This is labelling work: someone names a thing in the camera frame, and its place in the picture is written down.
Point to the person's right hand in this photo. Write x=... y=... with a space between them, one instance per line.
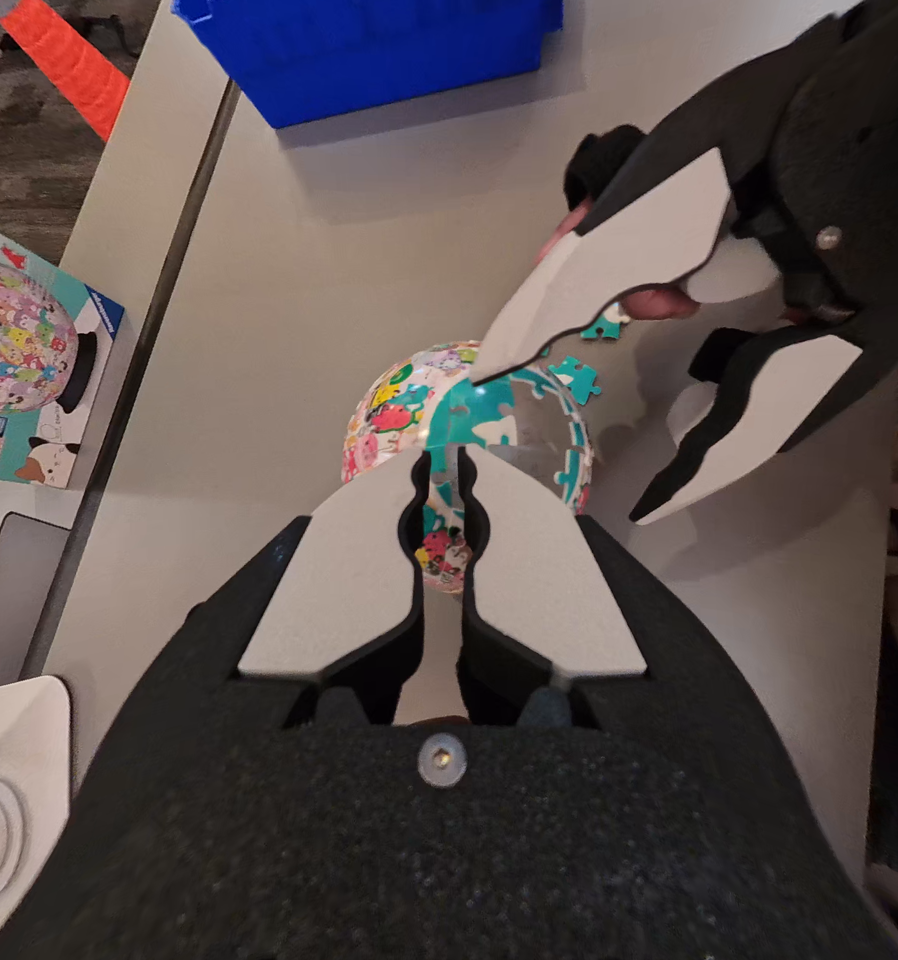
x=658 y=304

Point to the white tray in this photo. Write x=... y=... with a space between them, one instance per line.
x=40 y=731

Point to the blue plastic bin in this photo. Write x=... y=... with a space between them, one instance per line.
x=381 y=52

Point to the teal and white puzzle piece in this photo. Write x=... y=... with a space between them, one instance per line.
x=578 y=379
x=602 y=328

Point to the grey laptop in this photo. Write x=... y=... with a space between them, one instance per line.
x=6 y=592

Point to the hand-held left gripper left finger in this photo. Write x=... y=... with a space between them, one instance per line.
x=329 y=585

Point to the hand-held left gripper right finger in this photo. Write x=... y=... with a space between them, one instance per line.
x=554 y=585

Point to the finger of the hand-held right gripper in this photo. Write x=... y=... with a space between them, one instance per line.
x=778 y=405
x=628 y=240

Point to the puzzle ball box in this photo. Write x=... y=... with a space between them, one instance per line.
x=14 y=345

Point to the colourful puzzle ball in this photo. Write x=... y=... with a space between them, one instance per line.
x=389 y=420

